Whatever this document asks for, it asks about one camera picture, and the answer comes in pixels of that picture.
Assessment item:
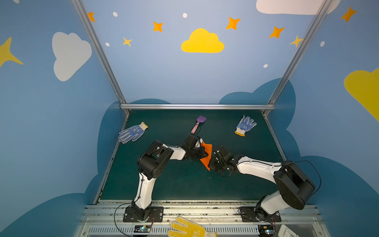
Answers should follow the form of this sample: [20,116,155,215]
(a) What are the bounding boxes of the orange square paper sheet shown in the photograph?
[200,142,213,171]

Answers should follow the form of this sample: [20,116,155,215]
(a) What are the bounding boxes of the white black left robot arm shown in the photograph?
[131,134,212,221]

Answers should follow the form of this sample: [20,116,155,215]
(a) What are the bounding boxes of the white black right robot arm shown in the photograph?
[208,146,316,221]

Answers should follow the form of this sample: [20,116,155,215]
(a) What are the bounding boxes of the purple pink toy spatula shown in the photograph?
[191,116,206,134]

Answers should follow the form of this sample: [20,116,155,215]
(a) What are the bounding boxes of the blue dotted glove right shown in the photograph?
[235,115,257,137]

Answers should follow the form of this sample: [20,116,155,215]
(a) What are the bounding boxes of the blue dotted glove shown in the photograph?
[118,122,148,144]
[235,115,257,137]

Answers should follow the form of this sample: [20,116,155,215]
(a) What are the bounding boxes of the blue dotted glove left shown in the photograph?
[118,122,148,144]

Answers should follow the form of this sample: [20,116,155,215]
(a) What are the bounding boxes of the yellow dotted glove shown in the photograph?
[167,216,218,237]

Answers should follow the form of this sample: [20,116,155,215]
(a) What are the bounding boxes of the right green circuit board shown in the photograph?
[258,225,275,237]

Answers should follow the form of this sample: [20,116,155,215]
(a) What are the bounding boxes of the green circuit board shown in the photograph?
[133,225,152,234]
[258,225,275,237]

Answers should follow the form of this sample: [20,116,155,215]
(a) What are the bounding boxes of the white object bottom right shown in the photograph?
[277,225,299,237]

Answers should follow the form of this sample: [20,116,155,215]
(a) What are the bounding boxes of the left green circuit board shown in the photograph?
[133,225,152,234]

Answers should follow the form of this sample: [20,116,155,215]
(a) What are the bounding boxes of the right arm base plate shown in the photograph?
[238,206,282,222]

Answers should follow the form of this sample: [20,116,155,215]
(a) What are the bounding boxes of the horizontal aluminium frame rail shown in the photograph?
[120,104,275,111]

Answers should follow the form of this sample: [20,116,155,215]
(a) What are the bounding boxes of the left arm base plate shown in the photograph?
[122,206,164,223]

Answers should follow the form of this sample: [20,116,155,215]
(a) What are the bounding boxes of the aluminium front rail base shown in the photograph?
[75,200,330,237]

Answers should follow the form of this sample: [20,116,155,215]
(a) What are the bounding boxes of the left aluminium frame post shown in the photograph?
[72,0,127,105]

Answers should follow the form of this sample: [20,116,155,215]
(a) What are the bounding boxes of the aluminium frame post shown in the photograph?
[263,0,340,118]
[72,0,127,105]

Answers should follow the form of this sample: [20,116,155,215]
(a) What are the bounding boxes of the right aluminium frame post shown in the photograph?
[263,0,340,118]

